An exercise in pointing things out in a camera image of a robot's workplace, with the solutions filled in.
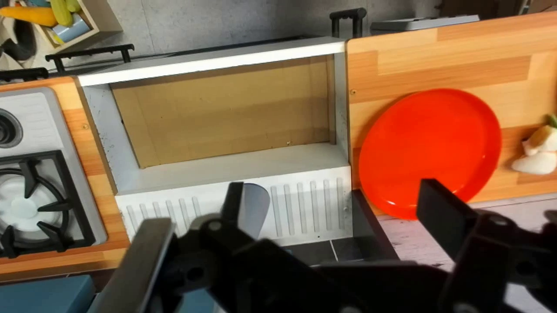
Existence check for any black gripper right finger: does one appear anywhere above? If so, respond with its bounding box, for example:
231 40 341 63
418 177 484 263

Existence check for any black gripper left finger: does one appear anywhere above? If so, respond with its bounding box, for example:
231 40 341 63
221 181 249 237

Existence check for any grey toy faucet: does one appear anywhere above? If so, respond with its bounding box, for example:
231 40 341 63
237 181 272 240

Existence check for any white toy sink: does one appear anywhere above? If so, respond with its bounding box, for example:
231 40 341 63
77 37 353 247

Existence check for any whitewashed plank panel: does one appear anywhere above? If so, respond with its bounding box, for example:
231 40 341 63
371 195 557 313

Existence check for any orange round plate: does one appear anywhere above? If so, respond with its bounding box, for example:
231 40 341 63
355 87 505 221

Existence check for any white toy garlic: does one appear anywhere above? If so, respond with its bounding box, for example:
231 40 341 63
508 113 557 177

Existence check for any black burner grate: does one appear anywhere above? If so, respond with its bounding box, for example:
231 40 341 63
0 150 97 261

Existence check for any grey flat tray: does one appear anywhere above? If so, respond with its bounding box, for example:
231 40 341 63
369 14 482 35

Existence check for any black metal rack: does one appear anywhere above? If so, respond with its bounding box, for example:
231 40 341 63
0 42 137 84

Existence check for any wooden toy crate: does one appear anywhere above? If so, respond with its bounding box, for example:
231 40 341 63
0 0 124 57

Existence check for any black stove knob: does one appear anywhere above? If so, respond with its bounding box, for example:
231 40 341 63
0 106 26 150

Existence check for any blue toy can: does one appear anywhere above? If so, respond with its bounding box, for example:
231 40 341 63
56 12 96 44

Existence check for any green toy vegetable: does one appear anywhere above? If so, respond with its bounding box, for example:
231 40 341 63
49 0 84 28

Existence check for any yellow toy carrot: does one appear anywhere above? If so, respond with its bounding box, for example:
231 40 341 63
0 4 61 28

